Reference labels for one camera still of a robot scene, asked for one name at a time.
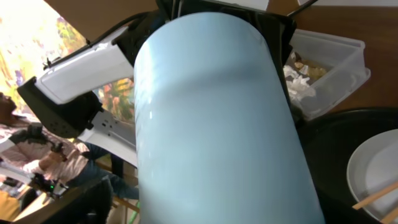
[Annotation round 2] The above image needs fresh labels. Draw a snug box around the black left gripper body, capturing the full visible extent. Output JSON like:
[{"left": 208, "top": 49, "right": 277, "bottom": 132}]
[{"left": 155, "top": 0, "right": 297, "bottom": 103}]

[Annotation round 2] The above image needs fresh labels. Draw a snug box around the blue plastic cup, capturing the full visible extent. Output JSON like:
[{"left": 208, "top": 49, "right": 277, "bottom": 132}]
[{"left": 134, "top": 12, "right": 325, "bottom": 224}]

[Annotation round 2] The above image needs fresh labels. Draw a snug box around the white tissue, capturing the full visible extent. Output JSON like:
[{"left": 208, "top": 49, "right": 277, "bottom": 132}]
[{"left": 283, "top": 65, "right": 316, "bottom": 101}]

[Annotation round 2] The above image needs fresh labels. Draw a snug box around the gold foil wrapper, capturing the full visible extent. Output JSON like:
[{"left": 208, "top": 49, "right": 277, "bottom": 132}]
[{"left": 294, "top": 60, "right": 328, "bottom": 83}]

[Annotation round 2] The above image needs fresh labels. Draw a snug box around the grey round plate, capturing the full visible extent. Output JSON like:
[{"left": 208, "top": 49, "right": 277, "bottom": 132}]
[{"left": 346, "top": 129, "right": 397, "bottom": 222}]

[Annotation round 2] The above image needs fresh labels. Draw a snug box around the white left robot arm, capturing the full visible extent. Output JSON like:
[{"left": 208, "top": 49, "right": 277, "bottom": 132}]
[{"left": 18, "top": 1, "right": 297, "bottom": 165}]

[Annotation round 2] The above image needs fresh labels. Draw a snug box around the clear plastic waste bin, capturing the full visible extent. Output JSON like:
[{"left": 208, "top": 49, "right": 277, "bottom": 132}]
[{"left": 286, "top": 29, "right": 371, "bottom": 119}]

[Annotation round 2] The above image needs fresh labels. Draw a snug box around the seated person in background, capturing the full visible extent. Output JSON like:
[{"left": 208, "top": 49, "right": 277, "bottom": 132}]
[{"left": 0, "top": 91, "right": 139, "bottom": 200}]

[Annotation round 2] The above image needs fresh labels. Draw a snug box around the round black serving tray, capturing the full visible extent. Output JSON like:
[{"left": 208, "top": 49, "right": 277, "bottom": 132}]
[{"left": 297, "top": 107, "right": 397, "bottom": 224}]

